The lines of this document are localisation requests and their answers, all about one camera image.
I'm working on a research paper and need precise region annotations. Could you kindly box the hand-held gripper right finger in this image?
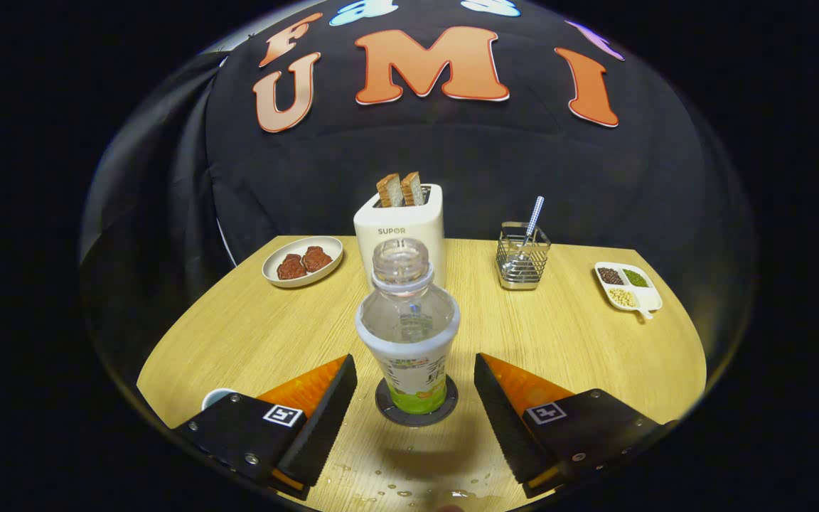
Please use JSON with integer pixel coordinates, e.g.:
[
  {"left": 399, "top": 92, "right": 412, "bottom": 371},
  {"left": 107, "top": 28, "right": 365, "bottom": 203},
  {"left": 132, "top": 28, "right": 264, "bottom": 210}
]
[{"left": 473, "top": 353, "right": 666, "bottom": 498}]

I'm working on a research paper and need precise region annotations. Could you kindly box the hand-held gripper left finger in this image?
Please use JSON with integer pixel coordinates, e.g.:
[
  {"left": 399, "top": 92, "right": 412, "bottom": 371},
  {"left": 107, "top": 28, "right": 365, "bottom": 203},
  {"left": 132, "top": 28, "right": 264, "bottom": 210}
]
[{"left": 173, "top": 354, "right": 358, "bottom": 501}]

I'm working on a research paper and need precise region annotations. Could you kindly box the dark round coaster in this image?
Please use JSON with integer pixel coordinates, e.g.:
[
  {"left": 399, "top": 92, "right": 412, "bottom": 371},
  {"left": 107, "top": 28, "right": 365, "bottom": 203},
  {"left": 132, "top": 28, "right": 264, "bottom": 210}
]
[{"left": 375, "top": 375, "right": 459, "bottom": 427}]

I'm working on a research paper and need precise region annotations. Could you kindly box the white cup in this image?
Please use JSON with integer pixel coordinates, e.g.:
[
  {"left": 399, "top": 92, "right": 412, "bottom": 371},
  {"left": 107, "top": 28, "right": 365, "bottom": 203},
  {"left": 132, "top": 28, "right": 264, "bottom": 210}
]
[{"left": 201, "top": 388, "right": 240, "bottom": 412}]

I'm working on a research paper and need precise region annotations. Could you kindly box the clear plastic juice bottle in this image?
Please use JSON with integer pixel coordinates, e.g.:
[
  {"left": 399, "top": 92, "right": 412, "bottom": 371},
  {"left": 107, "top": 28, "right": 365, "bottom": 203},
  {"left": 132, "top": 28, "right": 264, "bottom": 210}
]
[{"left": 355, "top": 238, "right": 461, "bottom": 415}]

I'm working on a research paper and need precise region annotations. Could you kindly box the wooden table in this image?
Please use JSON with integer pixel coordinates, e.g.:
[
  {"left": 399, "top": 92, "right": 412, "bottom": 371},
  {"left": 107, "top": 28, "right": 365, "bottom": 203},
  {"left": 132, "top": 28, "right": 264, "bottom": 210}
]
[{"left": 136, "top": 235, "right": 707, "bottom": 512}]

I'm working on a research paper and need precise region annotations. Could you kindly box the white round plate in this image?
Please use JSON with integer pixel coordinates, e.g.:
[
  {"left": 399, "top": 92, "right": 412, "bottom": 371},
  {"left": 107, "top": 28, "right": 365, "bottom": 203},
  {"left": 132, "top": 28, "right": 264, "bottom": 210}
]
[{"left": 262, "top": 235, "right": 345, "bottom": 289}]

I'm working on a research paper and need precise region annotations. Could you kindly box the white divided bean dish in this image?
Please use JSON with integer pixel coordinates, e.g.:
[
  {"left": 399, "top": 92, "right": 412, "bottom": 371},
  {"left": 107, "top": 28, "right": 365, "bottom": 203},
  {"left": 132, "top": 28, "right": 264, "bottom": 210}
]
[{"left": 594, "top": 261, "right": 664, "bottom": 319}]

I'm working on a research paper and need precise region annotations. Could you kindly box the white toaster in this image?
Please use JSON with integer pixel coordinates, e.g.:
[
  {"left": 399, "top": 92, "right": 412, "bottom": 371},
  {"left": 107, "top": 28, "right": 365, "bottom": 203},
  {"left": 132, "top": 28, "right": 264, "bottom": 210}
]
[{"left": 353, "top": 183, "right": 446, "bottom": 289}]

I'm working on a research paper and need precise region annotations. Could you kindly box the metal spoon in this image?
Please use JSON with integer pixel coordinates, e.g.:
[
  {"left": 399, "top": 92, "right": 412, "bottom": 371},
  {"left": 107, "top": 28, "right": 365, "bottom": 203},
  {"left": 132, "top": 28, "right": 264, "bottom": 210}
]
[{"left": 520, "top": 196, "right": 545, "bottom": 258}]

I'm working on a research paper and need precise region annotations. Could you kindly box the toast slice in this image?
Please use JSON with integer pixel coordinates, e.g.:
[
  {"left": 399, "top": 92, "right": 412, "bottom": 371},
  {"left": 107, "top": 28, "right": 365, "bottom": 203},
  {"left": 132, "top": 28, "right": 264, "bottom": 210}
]
[
  {"left": 401, "top": 171, "right": 425, "bottom": 207},
  {"left": 376, "top": 173, "right": 405, "bottom": 208}
]

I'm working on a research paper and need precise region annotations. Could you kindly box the wire utensil holder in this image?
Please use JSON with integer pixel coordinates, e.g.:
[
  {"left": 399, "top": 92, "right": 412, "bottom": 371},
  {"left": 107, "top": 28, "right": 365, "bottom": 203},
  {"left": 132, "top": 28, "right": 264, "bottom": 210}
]
[{"left": 496, "top": 222, "right": 552, "bottom": 291}]

